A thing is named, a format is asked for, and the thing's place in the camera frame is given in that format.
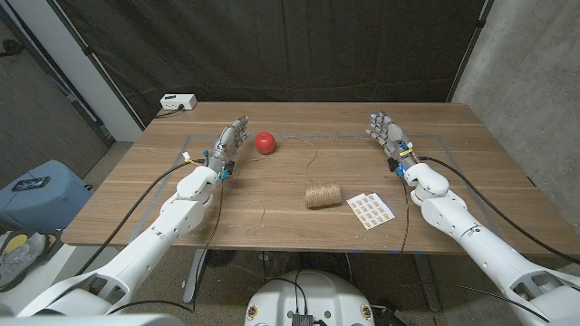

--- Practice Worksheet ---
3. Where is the jute twine spool with strand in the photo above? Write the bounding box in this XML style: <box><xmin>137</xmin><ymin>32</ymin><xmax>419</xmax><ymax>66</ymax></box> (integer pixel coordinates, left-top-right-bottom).
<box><xmin>234</xmin><ymin>135</ymin><xmax>343</xmax><ymax>224</ymax></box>

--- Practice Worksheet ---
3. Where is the sticker sheet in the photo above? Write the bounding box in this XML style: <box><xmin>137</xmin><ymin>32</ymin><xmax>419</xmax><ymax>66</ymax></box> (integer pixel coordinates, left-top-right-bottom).
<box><xmin>346</xmin><ymin>192</ymin><xmax>396</xmax><ymax>231</ymax></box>

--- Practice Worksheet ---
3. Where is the yellow foot pedal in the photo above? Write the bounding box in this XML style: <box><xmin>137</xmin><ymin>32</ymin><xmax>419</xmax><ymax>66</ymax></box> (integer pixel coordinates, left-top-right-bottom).
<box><xmin>2</xmin><ymin>233</ymin><xmax>32</xmax><ymax>257</ymax></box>
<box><xmin>43</xmin><ymin>231</ymin><xmax>63</xmax><ymax>254</ymax></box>

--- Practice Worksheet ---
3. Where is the black backdrop stand pole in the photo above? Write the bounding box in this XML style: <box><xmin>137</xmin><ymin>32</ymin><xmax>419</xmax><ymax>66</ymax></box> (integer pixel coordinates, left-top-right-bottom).
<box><xmin>44</xmin><ymin>0</ymin><xmax>147</xmax><ymax>131</ymax></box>
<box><xmin>447</xmin><ymin>0</ymin><xmax>495</xmax><ymax>104</ymax></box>

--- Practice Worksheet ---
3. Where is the black power strip cable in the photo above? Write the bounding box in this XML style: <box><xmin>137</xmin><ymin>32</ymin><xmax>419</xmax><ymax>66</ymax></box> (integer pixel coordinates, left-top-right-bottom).
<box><xmin>153</xmin><ymin>104</ymin><xmax>186</xmax><ymax>120</ymax></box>

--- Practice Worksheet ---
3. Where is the black backdrop curtain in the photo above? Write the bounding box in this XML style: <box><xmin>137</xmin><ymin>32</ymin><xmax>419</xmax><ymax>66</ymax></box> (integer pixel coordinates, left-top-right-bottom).
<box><xmin>47</xmin><ymin>0</ymin><xmax>493</xmax><ymax>128</ymax></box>

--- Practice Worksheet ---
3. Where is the metal table leg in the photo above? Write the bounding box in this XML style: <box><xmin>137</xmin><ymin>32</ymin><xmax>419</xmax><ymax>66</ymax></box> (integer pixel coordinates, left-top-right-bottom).
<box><xmin>182</xmin><ymin>248</ymin><xmax>208</xmax><ymax>304</ymax></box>
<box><xmin>412</xmin><ymin>253</ymin><xmax>443</xmax><ymax>313</ymax></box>

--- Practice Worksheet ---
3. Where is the black torso cable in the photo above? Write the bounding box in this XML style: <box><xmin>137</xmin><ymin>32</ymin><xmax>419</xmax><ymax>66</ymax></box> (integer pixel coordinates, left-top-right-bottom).
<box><xmin>266</xmin><ymin>270</ymin><xmax>309</xmax><ymax>316</ymax></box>

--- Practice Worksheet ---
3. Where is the black round ribbed object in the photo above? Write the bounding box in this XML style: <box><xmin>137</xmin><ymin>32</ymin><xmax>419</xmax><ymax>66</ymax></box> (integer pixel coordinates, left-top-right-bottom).
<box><xmin>206</xmin><ymin>248</ymin><xmax>237</xmax><ymax>269</ymax></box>

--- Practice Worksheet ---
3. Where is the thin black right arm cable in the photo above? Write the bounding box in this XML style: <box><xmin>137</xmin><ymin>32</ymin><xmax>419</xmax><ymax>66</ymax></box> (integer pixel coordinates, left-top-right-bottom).
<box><xmin>396</xmin><ymin>175</ymin><xmax>552</xmax><ymax>323</ymax></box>

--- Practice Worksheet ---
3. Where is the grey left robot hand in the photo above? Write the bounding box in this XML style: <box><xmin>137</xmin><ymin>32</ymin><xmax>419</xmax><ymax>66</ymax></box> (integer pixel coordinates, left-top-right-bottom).
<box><xmin>207</xmin><ymin>115</ymin><xmax>251</xmax><ymax>178</ymax></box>

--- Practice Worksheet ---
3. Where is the grey tape outline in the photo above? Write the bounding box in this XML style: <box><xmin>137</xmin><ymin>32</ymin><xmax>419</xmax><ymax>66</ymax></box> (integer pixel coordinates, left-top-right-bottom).
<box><xmin>130</xmin><ymin>134</ymin><xmax>499</xmax><ymax>241</ymax></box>

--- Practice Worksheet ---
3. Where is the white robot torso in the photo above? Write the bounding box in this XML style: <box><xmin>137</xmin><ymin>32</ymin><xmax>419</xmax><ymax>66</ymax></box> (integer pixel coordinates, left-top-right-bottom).
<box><xmin>244</xmin><ymin>270</ymin><xmax>376</xmax><ymax>326</ymax></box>

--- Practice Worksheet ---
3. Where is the white power strip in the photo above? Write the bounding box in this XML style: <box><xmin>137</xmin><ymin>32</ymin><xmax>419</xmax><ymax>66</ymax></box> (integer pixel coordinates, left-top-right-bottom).
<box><xmin>159</xmin><ymin>93</ymin><xmax>198</xmax><ymax>111</ymax></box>

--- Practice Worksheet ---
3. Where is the grey sneaker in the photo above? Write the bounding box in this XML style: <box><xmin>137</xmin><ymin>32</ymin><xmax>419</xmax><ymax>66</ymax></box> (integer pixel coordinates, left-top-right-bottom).
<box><xmin>0</xmin><ymin>231</ymin><xmax>52</xmax><ymax>292</ymax></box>

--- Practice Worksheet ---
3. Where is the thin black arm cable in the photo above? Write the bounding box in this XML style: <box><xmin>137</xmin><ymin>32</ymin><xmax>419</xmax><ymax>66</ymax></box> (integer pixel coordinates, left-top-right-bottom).
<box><xmin>396</xmin><ymin>175</ymin><xmax>552</xmax><ymax>323</ymax></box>
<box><xmin>106</xmin><ymin>178</ymin><xmax>226</xmax><ymax>316</ymax></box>

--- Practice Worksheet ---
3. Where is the black door handle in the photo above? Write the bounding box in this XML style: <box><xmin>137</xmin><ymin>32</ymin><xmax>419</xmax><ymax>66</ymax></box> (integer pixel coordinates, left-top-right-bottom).
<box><xmin>0</xmin><ymin>39</ymin><xmax>26</xmax><ymax>58</ymax></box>

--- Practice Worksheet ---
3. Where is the red ball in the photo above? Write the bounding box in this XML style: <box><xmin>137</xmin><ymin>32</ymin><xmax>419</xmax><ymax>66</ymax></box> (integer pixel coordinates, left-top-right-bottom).
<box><xmin>254</xmin><ymin>131</ymin><xmax>276</xmax><ymax>156</ymax></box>

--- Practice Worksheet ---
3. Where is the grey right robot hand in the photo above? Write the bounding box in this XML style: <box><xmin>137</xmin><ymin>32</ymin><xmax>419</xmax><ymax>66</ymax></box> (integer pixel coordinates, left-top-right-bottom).
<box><xmin>365</xmin><ymin>110</ymin><xmax>418</xmax><ymax>170</ymax></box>

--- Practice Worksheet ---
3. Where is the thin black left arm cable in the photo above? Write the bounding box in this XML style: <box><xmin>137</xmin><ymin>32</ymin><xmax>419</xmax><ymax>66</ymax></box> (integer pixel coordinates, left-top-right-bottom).
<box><xmin>106</xmin><ymin>178</ymin><xmax>226</xmax><ymax>316</ymax></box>

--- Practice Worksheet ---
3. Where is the blue plastic bin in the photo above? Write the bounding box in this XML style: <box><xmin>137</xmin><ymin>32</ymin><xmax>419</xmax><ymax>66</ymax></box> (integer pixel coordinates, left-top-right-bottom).
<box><xmin>0</xmin><ymin>159</ymin><xmax>94</xmax><ymax>232</ymax></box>

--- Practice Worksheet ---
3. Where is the black door frame rail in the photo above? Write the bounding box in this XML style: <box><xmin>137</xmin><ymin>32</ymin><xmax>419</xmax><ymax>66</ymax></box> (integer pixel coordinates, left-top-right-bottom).
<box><xmin>0</xmin><ymin>4</ymin><xmax>115</xmax><ymax>149</ymax></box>

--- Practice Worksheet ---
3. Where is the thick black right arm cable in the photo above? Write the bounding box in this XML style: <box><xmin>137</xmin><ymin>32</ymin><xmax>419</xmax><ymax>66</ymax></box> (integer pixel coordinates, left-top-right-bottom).
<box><xmin>419</xmin><ymin>156</ymin><xmax>580</xmax><ymax>266</ymax></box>

